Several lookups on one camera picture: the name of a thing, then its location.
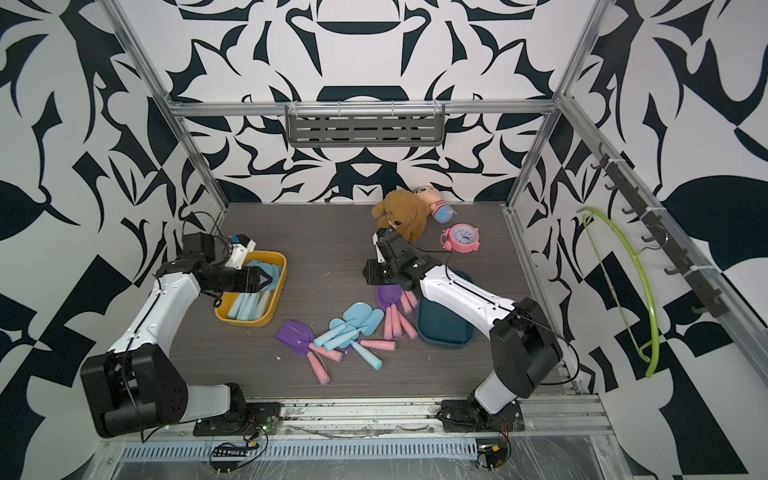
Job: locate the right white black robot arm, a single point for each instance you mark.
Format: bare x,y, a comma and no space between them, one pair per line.
524,348

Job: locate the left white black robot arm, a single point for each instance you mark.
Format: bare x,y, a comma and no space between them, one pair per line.
134,386

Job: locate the white perforated cable duct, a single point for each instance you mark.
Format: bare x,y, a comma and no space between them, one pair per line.
306,450

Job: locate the yellow plastic storage box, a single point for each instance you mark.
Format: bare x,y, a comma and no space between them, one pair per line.
223,306

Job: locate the grey metal wall shelf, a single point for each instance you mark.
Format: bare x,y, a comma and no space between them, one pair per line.
365,124

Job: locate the brown plush dog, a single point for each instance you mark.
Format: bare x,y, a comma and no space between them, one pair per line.
403,211

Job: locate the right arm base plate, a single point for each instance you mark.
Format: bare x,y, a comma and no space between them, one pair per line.
469,416

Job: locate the purple shovel pink handle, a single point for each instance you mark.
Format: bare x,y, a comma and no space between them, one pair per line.
387,295
365,349
396,324
299,338

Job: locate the black wall hook rail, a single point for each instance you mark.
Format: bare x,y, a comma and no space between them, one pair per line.
661,236

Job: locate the small pig doll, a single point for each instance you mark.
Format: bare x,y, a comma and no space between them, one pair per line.
439,209

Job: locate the pink alarm clock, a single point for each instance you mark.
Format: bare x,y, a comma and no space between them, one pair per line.
460,238

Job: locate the dark teal storage box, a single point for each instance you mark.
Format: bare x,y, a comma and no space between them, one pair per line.
440,327

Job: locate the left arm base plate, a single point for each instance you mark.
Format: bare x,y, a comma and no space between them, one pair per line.
256,416

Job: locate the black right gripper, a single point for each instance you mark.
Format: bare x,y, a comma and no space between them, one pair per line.
370,274

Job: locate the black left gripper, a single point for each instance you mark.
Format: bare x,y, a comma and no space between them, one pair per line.
254,280

